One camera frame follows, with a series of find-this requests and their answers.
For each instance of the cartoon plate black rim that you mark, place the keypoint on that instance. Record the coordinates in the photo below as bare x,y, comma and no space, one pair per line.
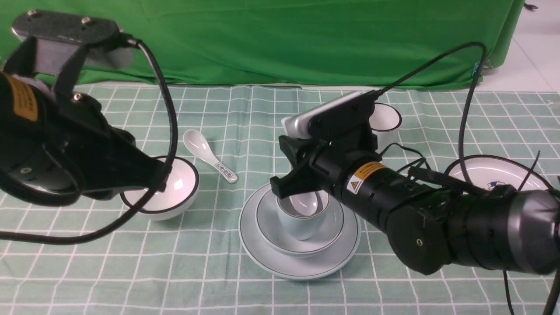
488,171

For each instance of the light blue shallow bowl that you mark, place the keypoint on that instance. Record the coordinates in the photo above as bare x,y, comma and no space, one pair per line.
270,228

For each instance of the blue backdrop clip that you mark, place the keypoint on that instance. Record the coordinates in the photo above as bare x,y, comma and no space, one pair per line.
478,69

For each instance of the white spoon patterned handle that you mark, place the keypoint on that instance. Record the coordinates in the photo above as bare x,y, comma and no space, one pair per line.
198,146

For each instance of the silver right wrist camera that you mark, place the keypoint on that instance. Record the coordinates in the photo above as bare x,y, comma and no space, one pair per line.
334,119

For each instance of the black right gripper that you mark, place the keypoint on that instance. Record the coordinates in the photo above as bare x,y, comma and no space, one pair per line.
319,167

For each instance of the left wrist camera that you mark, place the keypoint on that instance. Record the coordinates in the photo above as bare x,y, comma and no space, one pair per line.
60,44

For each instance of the black-rimmed white cup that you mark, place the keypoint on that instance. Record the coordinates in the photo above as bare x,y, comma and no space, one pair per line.
385,123

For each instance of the light blue plate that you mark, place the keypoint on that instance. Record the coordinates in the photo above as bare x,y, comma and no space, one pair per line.
324,263

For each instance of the black-rimmed white bowl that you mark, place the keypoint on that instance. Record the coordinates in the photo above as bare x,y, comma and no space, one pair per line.
181,190

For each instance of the light blue cup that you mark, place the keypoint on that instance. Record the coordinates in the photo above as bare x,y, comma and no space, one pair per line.
299,227

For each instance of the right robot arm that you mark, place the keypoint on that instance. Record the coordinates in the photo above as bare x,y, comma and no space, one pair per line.
427,228

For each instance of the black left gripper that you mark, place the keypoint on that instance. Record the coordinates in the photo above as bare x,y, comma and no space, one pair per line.
55,149

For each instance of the green checkered tablecloth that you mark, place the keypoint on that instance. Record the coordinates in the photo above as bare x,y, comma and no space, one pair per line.
194,264

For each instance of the plain white spoon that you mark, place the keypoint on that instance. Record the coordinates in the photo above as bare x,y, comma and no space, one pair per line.
304,205

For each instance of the green backdrop cloth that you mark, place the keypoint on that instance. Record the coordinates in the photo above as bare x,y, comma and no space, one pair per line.
321,42

